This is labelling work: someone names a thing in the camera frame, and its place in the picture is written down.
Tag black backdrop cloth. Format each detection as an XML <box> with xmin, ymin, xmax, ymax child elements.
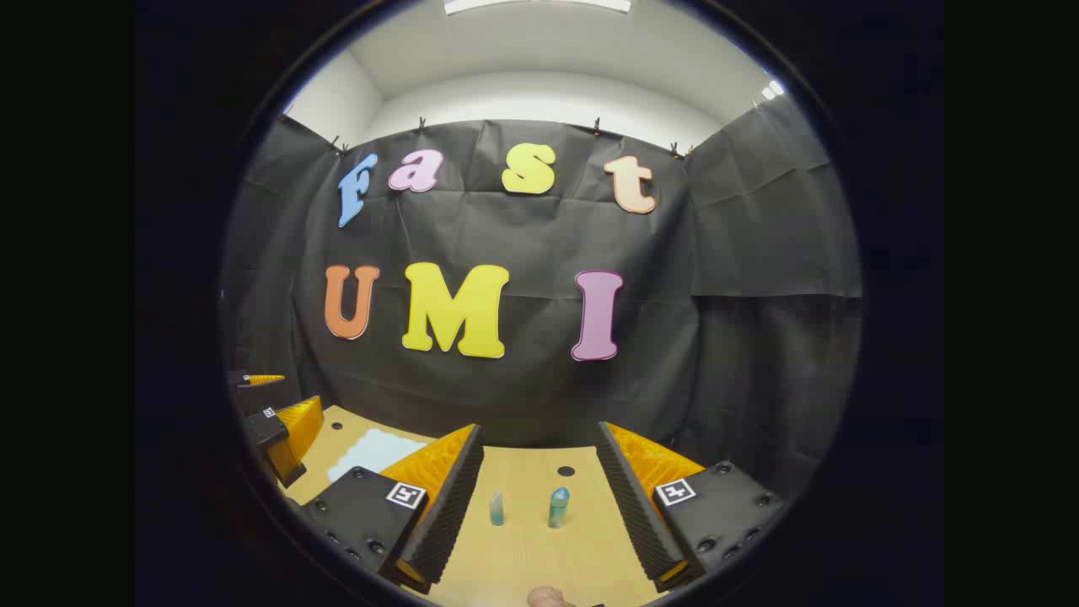
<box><xmin>221</xmin><ymin>94</ymin><xmax>864</xmax><ymax>507</ymax></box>

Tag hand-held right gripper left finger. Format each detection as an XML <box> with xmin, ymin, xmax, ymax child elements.
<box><xmin>299</xmin><ymin>423</ymin><xmax>486</xmax><ymax>595</ymax></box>

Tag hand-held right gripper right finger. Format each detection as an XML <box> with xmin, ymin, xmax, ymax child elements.
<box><xmin>597</xmin><ymin>421</ymin><xmax>786</xmax><ymax>594</ymax></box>

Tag light blue suitcase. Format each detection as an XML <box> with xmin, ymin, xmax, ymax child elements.
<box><xmin>327</xmin><ymin>428</ymin><xmax>431</xmax><ymax>484</ymax></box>

